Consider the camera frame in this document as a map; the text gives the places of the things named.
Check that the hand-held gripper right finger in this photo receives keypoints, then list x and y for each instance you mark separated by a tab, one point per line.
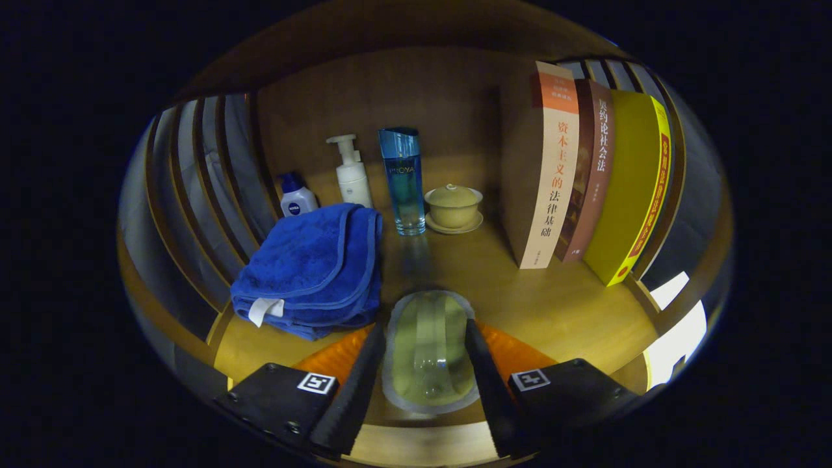
491	396

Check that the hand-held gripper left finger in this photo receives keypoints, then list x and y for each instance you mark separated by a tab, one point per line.
357	396

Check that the green scrub brush white base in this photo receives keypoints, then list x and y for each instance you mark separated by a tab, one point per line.
429	351

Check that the wooden countertop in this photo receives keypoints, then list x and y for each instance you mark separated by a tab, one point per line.
533	299

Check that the wooden cabinet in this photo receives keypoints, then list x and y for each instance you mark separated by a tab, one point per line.
390	84

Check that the folded blue towel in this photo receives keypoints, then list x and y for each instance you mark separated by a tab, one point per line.
312	260

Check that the beige lidded teacup with saucer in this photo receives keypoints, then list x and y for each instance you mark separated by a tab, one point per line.
453	208

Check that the white table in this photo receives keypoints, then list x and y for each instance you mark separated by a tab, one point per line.
682	338

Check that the small white bottle blue cap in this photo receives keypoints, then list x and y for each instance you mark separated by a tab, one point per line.
298	201

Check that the tall blue glass bottle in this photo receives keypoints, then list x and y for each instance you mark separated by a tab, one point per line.
404	188

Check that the white pump bottle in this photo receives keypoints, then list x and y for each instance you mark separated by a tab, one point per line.
354	182

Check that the beige book with orange band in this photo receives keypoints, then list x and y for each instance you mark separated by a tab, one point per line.
552	182

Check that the brown book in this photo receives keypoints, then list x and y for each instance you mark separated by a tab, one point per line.
595	182

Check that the yellow book with red label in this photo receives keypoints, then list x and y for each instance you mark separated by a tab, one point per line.
630	195

